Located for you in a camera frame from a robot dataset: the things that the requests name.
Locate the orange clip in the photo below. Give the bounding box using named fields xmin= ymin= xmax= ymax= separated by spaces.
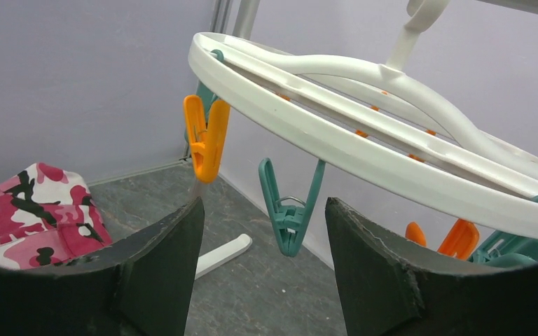
xmin=405 ymin=218 xmax=480 ymax=260
xmin=183 ymin=94 xmax=230 ymax=184

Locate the orange right front clip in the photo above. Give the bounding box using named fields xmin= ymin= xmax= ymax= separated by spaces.
xmin=405 ymin=218 xmax=480 ymax=260

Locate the teal front clip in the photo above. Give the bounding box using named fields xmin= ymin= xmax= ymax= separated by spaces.
xmin=258 ymin=157 xmax=326 ymax=258

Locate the white round clip hanger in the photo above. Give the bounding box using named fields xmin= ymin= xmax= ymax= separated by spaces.
xmin=188 ymin=1 xmax=538 ymax=239

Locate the pink camouflage folded garment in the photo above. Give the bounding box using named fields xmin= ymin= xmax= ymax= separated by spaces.
xmin=0 ymin=162 xmax=112 ymax=270

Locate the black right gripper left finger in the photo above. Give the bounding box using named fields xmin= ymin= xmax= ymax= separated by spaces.
xmin=0 ymin=199 xmax=205 ymax=335

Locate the white metal drying rack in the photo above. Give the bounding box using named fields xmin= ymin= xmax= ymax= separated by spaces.
xmin=220 ymin=1 xmax=538 ymax=265

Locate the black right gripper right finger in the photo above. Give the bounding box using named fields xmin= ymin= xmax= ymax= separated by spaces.
xmin=325 ymin=197 xmax=538 ymax=335

